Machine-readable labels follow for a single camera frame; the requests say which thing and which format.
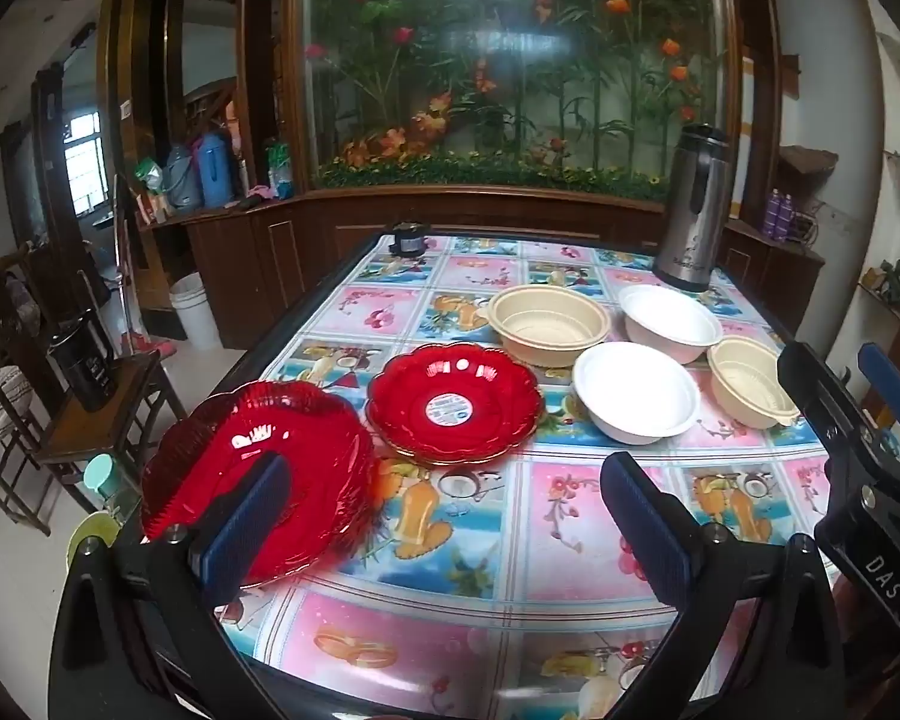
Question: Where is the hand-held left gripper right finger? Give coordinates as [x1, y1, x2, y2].
[598, 452, 845, 720]

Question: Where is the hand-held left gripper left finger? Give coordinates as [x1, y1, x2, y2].
[49, 452, 293, 720]

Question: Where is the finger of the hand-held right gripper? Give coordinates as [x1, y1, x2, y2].
[859, 343, 900, 496]
[777, 341, 882, 503]

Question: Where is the small beige bowl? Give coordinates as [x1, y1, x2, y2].
[707, 336, 802, 430]

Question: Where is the red scalloped plate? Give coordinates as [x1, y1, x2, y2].
[141, 380, 376, 590]

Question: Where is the white foam bowl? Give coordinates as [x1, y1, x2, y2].
[572, 341, 702, 445]
[619, 283, 723, 365]

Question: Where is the red plate with round label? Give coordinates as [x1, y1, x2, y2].
[365, 341, 546, 466]

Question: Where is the large beige bowl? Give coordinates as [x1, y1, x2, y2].
[487, 285, 614, 368]

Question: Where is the printed fruit tablecloth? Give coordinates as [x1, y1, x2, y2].
[214, 231, 863, 720]

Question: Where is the teal lidded bottle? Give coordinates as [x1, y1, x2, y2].
[82, 454, 140, 518]

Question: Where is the wooden stool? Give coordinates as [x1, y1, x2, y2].
[34, 349, 188, 496]

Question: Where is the steel thermos jug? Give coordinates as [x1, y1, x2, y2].
[651, 122, 730, 293]

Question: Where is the white bucket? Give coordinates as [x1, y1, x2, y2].
[169, 272, 222, 352]

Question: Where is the black container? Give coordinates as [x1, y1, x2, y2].
[49, 319, 117, 413]

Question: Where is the low wooden cabinet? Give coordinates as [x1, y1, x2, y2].
[135, 187, 826, 352]

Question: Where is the wooden chair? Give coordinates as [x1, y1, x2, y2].
[0, 240, 53, 533]

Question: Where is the small black jar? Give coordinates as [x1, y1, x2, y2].
[388, 221, 430, 256]

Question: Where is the green and white bottle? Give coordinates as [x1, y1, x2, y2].
[265, 139, 297, 200]

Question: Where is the blue plastic jug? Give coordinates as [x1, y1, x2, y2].
[195, 131, 231, 207]

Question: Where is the window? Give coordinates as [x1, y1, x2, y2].
[64, 111, 110, 215]

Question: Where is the glass flower display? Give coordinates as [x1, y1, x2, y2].
[285, 0, 743, 203]

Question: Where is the mop with metal handle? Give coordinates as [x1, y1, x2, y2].
[112, 172, 177, 357]

